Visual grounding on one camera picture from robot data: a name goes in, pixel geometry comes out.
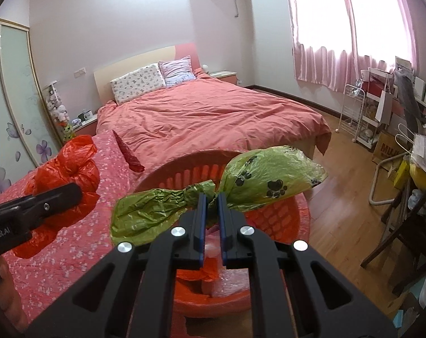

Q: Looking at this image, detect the yellow plastic tub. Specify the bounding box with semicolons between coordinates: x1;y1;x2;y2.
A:
408;158;426;184

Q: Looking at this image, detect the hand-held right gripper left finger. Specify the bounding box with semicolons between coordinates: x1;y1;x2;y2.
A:
23;194;209;338

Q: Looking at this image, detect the pink striped pillow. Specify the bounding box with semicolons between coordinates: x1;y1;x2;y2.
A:
158;55;197;88

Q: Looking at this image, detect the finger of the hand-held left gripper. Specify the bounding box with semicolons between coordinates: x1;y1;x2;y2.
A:
0;182;84;226

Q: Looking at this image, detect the bed with coral duvet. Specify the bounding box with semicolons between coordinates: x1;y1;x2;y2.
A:
96;72;332;170

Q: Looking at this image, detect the green paw print plastic bag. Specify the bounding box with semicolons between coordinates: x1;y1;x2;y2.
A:
111;146;329;248

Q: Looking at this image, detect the white clothes hanger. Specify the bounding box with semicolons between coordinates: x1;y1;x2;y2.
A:
395;123;416;156

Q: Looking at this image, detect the white wire trolley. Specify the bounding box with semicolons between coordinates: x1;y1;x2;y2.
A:
338;84;380;148

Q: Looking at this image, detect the white patterned pillow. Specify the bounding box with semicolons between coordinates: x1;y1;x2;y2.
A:
111;64;167;105

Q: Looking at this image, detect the dark wooden chair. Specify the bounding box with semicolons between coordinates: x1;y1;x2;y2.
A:
360;169;426;297

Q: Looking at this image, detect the white tube frame stool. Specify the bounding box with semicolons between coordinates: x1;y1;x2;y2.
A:
370;157;411;206

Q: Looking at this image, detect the orange plastic basket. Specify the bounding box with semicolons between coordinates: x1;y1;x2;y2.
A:
133;150;312;320

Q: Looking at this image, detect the cardboard box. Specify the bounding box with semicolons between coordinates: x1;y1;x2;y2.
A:
372;132;406;164

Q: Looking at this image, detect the cream and pink headboard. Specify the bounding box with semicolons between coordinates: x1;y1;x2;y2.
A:
94;42;201;108

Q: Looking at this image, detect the red plastic bag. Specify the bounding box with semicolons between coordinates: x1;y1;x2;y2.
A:
13;135;101;259

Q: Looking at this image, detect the pink curtain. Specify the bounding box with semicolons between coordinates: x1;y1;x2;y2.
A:
282;0;426;94

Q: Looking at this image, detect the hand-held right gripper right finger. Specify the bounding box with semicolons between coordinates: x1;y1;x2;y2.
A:
216;193;398;338

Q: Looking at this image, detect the pink nightstand with mug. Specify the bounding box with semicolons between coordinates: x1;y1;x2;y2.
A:
70;114;99;138

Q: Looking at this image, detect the white paper bag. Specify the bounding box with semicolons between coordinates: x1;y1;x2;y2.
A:
376;90;394;125

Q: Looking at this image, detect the hanging bag of plush toys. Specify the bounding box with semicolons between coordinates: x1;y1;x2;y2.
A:
44;83;71;124

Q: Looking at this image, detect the orange plastic bag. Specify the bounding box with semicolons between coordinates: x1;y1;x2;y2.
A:
176;256;222;283

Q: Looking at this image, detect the wardrobe with floral sliding doors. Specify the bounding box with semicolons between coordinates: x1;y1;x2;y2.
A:
0;17;64;201

